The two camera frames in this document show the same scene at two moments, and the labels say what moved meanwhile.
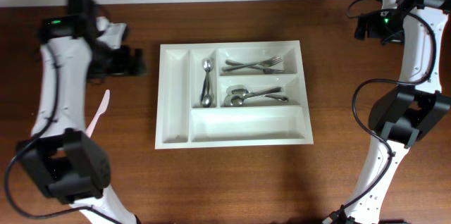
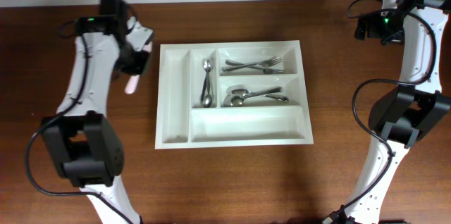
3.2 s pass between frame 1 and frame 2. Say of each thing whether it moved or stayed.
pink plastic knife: moved
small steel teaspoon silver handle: stayed
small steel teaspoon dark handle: stayed
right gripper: stayed
